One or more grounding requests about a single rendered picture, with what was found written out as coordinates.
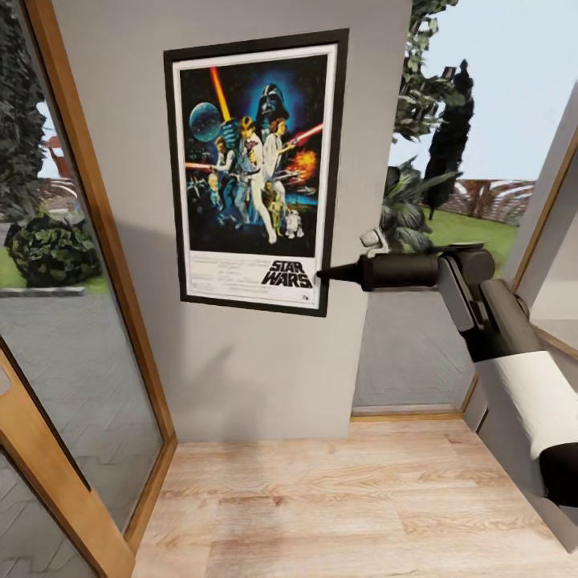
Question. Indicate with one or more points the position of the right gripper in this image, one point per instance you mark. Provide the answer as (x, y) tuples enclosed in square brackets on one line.
[(392, 270)]

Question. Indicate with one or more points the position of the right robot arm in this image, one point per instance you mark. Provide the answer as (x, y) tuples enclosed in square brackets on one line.
[(532, 405)]

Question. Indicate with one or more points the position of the poster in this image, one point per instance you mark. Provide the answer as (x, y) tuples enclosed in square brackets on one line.
[(254, 140)]

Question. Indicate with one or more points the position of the door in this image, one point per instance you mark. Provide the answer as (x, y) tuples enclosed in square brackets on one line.
[(86, 436)]

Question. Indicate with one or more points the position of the fixed window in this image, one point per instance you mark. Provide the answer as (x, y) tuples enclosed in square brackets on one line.
[(485, 132)]

